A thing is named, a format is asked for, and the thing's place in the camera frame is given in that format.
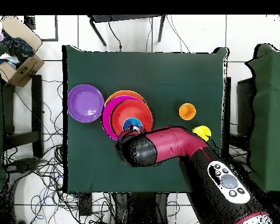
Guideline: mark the large pink bowl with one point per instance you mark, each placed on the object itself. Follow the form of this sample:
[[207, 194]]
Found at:
[[107, 116]]

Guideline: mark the orange cup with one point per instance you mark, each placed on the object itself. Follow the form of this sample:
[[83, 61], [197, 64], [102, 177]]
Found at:
[[187, 111]]

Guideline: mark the black metal frame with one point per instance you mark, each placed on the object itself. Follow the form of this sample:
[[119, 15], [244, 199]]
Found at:
[[36, 105]]

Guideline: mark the black metal stand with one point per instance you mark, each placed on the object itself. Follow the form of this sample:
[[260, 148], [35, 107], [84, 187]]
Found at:
[[121, 18]]

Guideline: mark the large orange bowl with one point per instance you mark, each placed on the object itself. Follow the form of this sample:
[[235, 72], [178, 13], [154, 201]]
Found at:
[[123, 92]]

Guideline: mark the cardboard box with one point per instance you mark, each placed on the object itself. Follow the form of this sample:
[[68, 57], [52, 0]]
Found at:
[[25, 70]]

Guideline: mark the dark green tablecloth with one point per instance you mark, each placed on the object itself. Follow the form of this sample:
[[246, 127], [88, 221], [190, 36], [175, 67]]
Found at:
[[130, 70]]

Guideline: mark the red bowl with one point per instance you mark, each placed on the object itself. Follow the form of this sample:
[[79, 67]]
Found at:
[[130, 109]]

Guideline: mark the purple bowl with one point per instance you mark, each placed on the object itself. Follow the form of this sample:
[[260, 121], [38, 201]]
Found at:
[[85, 103]]

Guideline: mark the light blue cup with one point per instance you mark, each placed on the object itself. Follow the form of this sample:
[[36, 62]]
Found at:
[[132, 121]]

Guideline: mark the yellow cup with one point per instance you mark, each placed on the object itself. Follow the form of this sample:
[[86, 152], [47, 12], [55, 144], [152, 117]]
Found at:
[[203, 131]]

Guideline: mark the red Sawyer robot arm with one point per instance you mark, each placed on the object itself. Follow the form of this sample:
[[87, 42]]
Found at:
[[172, 142]]

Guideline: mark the dark blue clothes bundle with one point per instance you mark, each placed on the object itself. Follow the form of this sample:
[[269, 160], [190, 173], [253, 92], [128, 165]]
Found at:
[[18, 46]]

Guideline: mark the black floor equipment with knob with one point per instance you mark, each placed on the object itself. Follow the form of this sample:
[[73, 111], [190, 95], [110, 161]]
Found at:
[[25, 164]]

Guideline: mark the black power strip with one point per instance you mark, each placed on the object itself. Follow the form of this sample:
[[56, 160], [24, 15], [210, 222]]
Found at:
[[85, 205]]

